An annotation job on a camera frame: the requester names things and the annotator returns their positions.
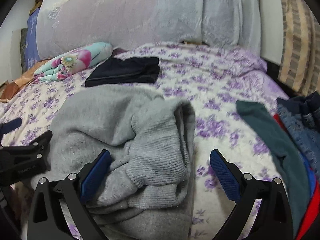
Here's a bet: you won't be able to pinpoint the grey sweatpants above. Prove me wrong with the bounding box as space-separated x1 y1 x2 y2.
44 85 195 239

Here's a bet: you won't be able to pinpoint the red garment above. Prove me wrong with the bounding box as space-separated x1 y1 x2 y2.
273 114 319 239

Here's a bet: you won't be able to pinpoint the orange brown cloth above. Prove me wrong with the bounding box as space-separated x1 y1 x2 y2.
1 59 49 103

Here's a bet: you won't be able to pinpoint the dark teal garment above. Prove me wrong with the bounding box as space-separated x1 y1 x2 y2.
236 100 311 235

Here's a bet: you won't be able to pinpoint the blue patterned cloth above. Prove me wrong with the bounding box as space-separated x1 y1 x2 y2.
24 8 40 69

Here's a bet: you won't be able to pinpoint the colourful floral folded blanket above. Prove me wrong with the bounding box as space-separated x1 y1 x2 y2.
34 42 113 82

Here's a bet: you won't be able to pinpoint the blue denim garment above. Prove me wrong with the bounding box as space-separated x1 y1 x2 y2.
277 92 319 177

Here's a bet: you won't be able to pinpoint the black folded garment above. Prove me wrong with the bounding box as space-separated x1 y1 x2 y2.
85 57 160 87

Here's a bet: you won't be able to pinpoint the purple floral bedspread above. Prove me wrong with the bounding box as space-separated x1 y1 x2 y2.
1 43 287 239

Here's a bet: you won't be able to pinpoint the beige striped curtain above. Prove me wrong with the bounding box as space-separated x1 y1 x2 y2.
278 0 319 96

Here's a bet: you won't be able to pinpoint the pale lilac headboard cover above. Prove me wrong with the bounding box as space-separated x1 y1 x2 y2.
36 0 261 59

